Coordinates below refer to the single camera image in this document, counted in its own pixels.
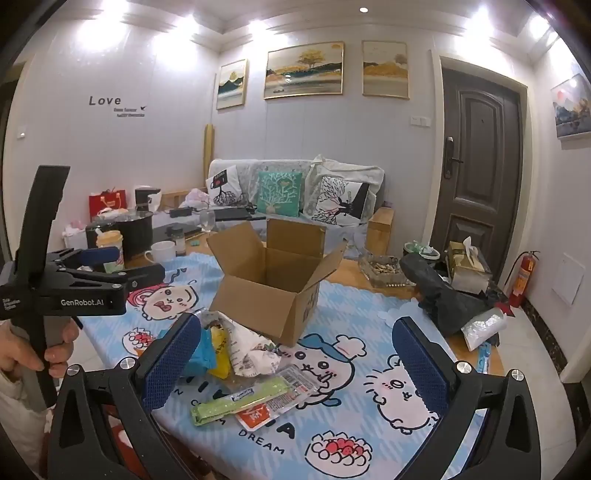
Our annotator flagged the green snack bar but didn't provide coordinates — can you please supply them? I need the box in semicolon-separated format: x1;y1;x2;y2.
191;375;290;428

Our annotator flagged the white cushion with black tree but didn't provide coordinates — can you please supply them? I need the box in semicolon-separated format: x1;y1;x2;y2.
311;174;371;227

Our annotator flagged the blue snack packet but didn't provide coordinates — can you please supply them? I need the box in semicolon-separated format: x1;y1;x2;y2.
186;327;218;376

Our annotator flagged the black plastic bag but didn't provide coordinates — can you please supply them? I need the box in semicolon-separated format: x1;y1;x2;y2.
399;253;509;336

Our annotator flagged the person's left hand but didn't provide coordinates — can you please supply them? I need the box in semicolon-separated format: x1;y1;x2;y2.
0;318;83;379

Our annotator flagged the black wall lettering decal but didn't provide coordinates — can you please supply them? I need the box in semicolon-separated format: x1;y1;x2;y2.
88;94;149;118

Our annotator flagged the brown cardboard box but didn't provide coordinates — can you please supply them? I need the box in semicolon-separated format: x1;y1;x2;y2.
206;218;348;348

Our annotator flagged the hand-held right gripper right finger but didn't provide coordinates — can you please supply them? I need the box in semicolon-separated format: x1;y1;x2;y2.
392;316;542;480

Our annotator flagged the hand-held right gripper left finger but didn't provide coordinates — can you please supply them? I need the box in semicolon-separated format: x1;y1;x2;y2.
46;312;203;480

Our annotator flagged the dark brown door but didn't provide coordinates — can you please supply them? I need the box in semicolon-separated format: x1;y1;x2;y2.
438;55;528;260

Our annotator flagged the red gift bag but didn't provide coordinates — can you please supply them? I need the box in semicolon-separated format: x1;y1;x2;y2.
89;189;127;225

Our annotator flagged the paper cup with lid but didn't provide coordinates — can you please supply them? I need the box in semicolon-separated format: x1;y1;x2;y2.
95;229;126;273

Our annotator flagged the teal tree cushion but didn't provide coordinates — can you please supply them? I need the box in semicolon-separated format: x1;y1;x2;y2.
256;171;304;218

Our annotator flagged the wide framed landscape painting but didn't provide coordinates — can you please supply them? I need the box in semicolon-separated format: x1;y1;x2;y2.
263;41;345;100

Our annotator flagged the black pot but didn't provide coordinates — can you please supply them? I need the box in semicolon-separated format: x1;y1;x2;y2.
85;211;154;262

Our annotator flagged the unframed canvas painting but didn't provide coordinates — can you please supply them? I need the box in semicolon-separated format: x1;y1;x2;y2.
551;73;591;140

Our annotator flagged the square framed landscape painting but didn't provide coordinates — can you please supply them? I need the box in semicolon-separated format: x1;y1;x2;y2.
361;40;410;101

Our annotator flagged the glass ashtray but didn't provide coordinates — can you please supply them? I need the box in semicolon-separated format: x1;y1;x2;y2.
359;255;415;289

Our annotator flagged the orange and clear snack packet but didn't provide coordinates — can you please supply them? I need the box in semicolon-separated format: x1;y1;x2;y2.
235;364;320;433

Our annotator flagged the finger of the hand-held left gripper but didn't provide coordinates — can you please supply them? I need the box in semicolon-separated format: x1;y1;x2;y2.
50;246;123;270
68;263;166;293

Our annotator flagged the tissue box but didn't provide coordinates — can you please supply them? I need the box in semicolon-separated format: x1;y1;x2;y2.
444;237;493;294

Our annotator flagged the rolled bamboo mat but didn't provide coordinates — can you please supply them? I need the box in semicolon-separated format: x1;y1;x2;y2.
202;123;216;190

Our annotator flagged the grey sofa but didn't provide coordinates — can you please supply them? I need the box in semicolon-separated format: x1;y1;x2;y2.
206;155;385;228

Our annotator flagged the blue cartoon printed blanket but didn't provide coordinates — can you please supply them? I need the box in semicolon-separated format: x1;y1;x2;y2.
81;251;491;480

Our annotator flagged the white cushion with red print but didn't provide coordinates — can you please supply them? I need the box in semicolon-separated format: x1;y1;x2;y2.
206;166;249;206

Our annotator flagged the small framed landscape painting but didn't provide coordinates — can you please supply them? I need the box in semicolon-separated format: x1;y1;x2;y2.
216;58;249;110

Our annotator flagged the clear bag of white grains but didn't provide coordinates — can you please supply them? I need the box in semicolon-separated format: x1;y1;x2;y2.
461;308;507;352

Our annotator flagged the white wall panel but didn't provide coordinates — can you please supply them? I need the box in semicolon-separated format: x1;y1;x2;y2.
551;255;585;306

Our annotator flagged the white mug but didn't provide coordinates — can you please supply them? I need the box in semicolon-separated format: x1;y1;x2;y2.
144;240;177;267

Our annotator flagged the red fire extinguisher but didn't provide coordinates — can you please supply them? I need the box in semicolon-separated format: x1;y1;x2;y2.
505;250;541;308

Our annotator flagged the yellow snack packet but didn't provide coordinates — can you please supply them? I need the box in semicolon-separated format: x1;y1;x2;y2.
207;325;232;380

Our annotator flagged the white snack bag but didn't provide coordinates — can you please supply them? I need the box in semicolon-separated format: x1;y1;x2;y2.
198;310;296;377

